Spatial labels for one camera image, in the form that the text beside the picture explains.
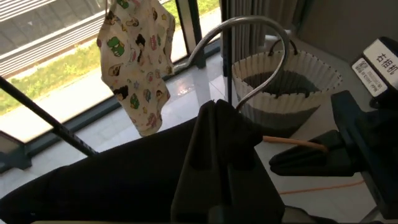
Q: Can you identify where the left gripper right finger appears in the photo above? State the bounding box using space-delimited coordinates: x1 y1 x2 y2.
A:
228 152 285 223

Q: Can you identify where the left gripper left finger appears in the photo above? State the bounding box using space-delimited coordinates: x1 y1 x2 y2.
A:
170 100 229 223

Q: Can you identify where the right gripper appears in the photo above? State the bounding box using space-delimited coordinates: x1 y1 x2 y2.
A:
269 90 398 220

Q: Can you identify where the black garment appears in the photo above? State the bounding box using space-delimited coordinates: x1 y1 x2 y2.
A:
0 98 264 224

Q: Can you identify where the cream printed garment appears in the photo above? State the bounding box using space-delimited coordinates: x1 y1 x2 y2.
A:
96 0 177 137

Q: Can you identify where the white laundry basket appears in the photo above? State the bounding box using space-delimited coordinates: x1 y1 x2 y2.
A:
231 39 343 139

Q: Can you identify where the black clothes rack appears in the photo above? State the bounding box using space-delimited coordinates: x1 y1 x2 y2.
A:
0 0 234 158

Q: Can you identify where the window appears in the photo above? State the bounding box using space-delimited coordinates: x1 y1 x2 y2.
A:
0 0 223 174

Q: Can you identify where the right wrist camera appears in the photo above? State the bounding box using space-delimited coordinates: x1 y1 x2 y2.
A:
351 36 398 108

